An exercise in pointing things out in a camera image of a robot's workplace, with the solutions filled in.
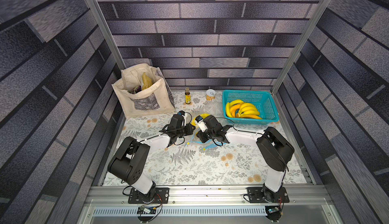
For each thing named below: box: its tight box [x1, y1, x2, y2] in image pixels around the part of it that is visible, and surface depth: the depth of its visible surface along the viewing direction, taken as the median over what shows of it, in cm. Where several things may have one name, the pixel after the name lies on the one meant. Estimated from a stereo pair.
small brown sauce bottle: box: [184, 87, 191, 105], surface depth 109 cm
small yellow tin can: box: [205, 88, 216, 101], surface depth 115 cm
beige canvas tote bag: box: [111, 63, 176, 118], surface depth 97 cm
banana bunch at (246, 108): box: [235, 102, 260, 118], surface depth 102 cm
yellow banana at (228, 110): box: [225, 102, 232, 118], surface depth 102 cm
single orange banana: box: [229, 104, 241, 118], surface depth 104 cm
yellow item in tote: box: [141, 71, 153, 91], surface depth 97 cm
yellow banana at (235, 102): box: [229, 99, 245, 108], surface depth 112 cm
